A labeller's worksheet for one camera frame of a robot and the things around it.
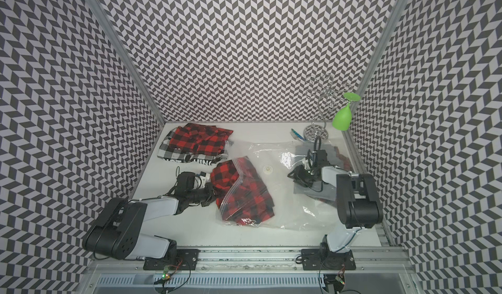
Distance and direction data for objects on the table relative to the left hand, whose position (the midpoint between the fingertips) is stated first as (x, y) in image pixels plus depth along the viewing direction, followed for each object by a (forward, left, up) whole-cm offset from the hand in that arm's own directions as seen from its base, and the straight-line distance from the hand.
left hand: (225, 193), depth 87 cm
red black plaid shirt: (+30, +15, +4) cm, 33 cm away
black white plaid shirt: (+23, +34, 0) cm, 41 cm away
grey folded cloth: (0, -46, +1) cm, 46 cm away
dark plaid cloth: (+16, -57, +1) cm, 59 cm away
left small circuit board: (-30, +17, +2) cm, 35 cm away
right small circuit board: (-32, -43, -2) cm, 54 cm away
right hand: (+8, -31, -2) cm, 32 cm away
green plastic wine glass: (+26, -53, +21) cm, 63 cm away
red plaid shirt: (-2, -8, +1) cm, 9 cm away
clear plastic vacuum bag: (-5, -31, -5) cm, 32 cm away
